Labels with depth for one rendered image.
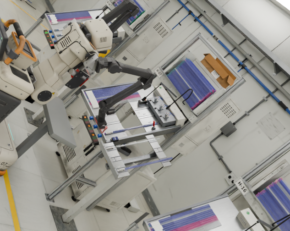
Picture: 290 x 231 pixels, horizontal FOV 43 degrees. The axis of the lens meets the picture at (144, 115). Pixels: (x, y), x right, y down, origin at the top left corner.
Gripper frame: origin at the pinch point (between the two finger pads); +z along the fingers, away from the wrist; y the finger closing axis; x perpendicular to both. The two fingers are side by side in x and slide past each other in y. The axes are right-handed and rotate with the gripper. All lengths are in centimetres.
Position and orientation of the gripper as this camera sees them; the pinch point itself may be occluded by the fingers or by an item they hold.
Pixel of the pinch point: (100, 128)
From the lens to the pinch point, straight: 302.0
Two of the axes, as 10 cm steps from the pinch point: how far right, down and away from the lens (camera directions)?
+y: -4.1, -6.6, 6.3
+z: -1.7, 7.3, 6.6
